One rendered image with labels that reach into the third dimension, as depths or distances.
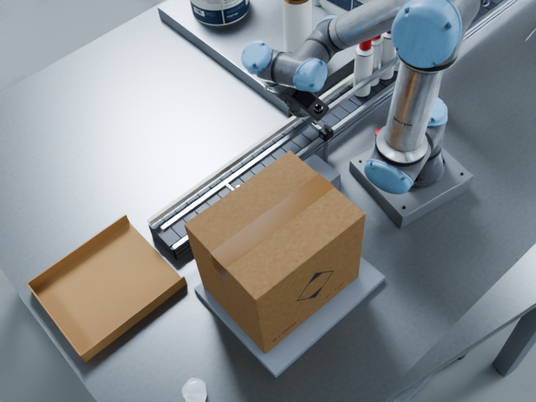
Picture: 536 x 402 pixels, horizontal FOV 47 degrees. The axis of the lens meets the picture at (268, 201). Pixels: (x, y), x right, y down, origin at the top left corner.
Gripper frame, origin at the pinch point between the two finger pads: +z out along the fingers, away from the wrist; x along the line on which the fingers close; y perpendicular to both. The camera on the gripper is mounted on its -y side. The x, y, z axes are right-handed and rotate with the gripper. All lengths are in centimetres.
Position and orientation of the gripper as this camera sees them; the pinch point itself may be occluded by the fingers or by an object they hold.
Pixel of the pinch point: (314, 112)
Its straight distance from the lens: 174.0
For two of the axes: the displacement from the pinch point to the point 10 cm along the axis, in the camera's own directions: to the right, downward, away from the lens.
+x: -6.1, 7.8, 1.0
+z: 4.2, 2.2, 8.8
